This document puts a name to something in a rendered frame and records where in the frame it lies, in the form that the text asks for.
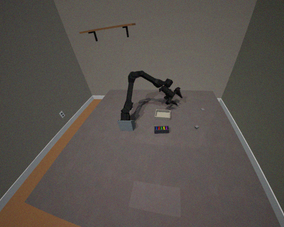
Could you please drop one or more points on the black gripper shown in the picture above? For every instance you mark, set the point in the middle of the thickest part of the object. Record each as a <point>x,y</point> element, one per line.
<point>171,94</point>

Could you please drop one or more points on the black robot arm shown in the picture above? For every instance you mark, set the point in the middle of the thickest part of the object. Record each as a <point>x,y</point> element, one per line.
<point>125,116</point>

